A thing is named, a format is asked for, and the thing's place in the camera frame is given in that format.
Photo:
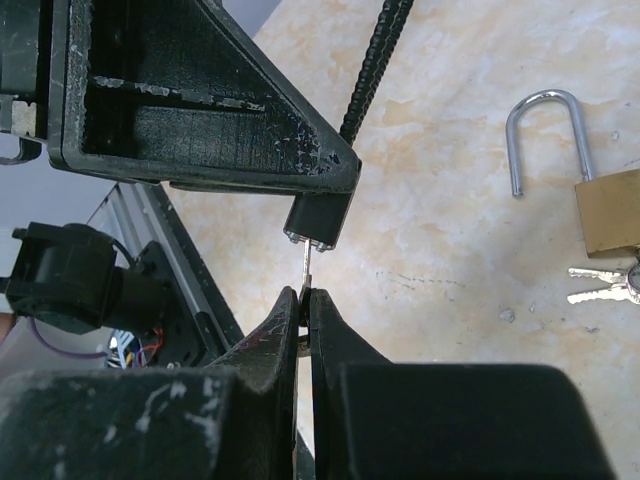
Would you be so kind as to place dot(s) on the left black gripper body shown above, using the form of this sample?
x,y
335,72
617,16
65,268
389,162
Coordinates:
x,y
26,37

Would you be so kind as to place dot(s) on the black cable lock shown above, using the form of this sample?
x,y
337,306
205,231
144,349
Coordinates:
x,y
317,217

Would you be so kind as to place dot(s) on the brass padlock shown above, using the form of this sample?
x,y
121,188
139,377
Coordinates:
x,y
608,205

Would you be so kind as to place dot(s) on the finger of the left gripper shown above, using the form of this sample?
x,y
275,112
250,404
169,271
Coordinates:
x,y
177,92

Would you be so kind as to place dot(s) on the silver key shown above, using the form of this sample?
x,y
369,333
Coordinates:
x,y
304,340
622,285

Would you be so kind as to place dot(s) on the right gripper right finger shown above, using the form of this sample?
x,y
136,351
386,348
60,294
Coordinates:
x,y
376,419

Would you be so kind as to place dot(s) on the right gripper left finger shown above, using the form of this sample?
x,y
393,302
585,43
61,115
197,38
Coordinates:
x,y
232,419

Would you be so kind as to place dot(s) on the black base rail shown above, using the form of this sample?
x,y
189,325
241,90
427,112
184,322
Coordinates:
x,y
198,326

